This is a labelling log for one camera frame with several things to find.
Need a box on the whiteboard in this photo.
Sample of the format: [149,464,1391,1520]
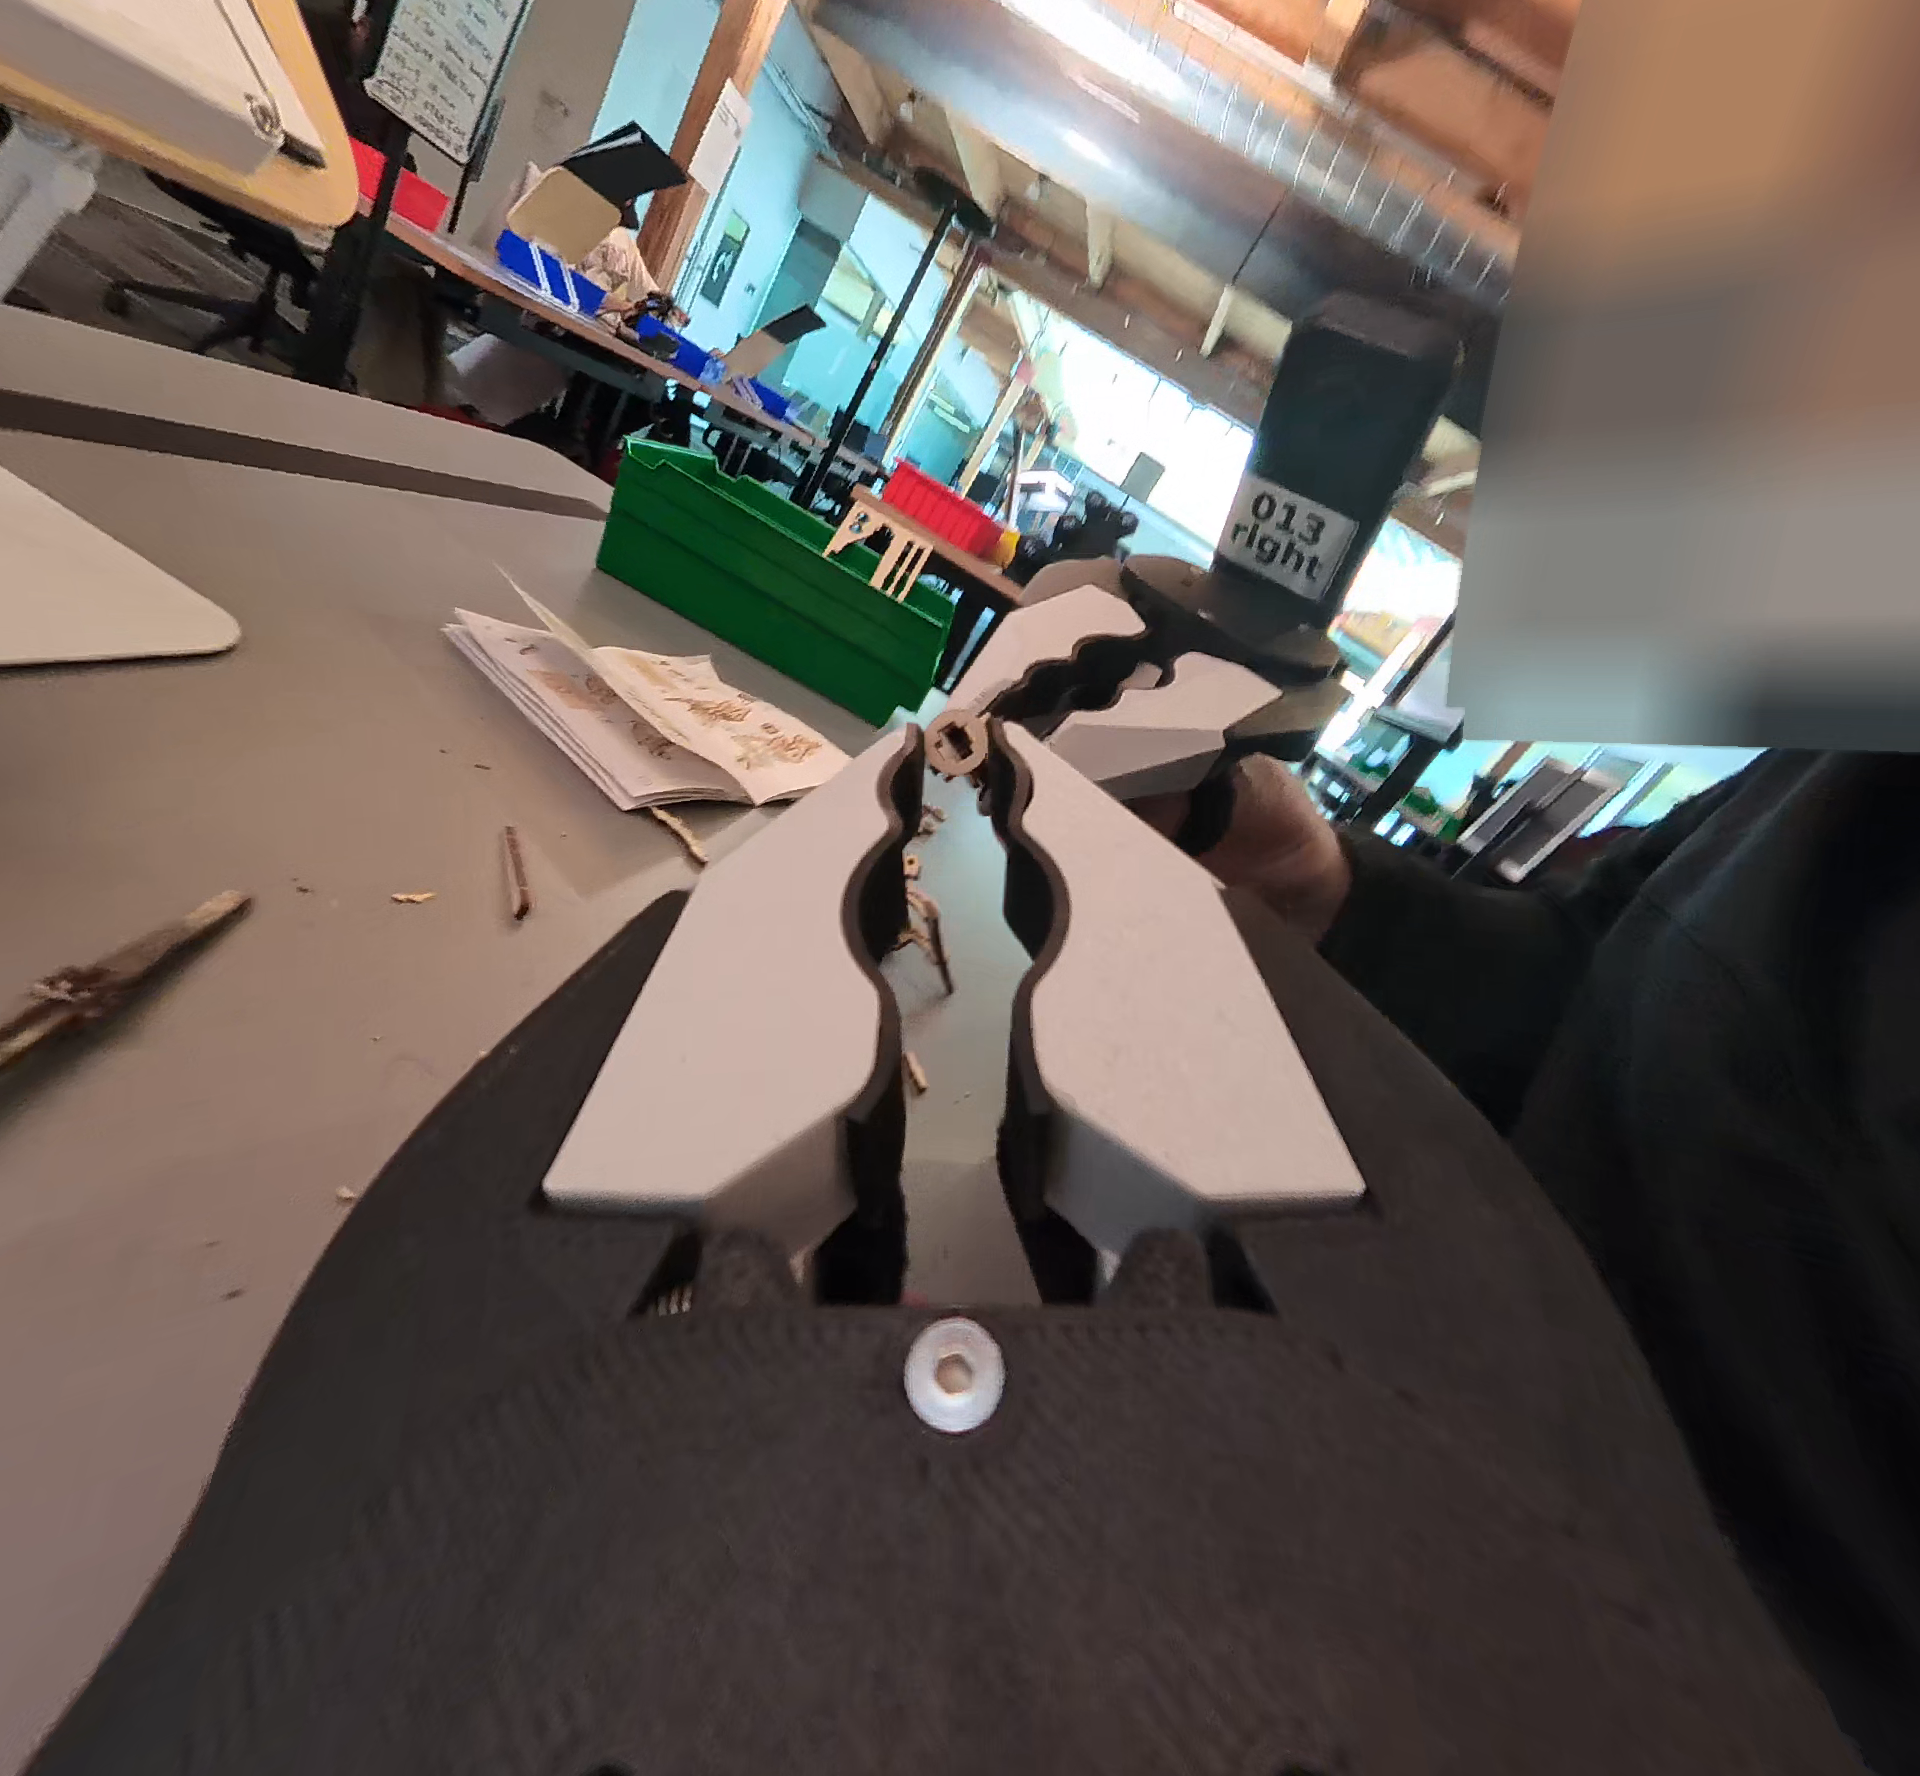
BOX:
[360,0,538,161]

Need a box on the instruction booklet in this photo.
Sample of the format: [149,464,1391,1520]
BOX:
[441,570,854,812]

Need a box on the black tripod stand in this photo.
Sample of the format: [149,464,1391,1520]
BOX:
[810,164,998,517]

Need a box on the blue storage bin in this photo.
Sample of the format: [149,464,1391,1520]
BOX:
[490,225,611,314]

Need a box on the person's right hand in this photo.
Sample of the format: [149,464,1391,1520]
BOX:
[1131,755,1355,947]

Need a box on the rounded wooden board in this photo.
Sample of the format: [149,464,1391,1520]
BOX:
[0,0,362,236]

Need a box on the person's black clothing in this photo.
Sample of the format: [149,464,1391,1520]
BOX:
[1500,750,1920,1776]

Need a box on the black dumbbell rack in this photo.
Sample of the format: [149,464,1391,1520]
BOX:
[1035,493,1149,571]

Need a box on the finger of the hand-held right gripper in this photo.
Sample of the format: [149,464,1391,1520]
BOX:
[1035,655,1283,802]
[953,583,1173,728]

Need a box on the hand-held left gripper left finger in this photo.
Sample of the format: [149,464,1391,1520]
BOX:
[542,723,930,1305]

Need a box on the wooden chassis frame piece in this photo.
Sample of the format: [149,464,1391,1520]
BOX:
[897,804,963,1001]

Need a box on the green plastic bin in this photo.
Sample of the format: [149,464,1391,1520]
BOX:
[598,435,959,731]

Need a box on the person's right forearm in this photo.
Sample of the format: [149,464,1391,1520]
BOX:
[1316,816,1696,1134]

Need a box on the long wooden frame strip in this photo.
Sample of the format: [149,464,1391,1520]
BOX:
[0,889,253,1073]

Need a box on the red storage bin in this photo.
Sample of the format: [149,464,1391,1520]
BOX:
[881,458,1011,558]
[349,137,455,236]

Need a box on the printed instruction poster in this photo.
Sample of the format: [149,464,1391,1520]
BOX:
[0,0,328,177]

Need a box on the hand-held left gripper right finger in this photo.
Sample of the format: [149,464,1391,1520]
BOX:
[990,720,1370,1302]

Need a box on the black office chair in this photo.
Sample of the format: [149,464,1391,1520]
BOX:
[105,178,324,357]

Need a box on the emptied wooden parts sheet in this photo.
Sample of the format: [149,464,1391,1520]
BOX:
[822,502,927,604]

